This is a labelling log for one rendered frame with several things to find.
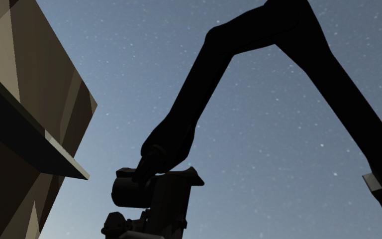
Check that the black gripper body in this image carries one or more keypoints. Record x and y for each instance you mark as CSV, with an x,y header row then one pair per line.
x,y
163,222

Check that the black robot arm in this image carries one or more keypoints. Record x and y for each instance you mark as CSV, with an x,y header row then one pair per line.
x,y
291,25

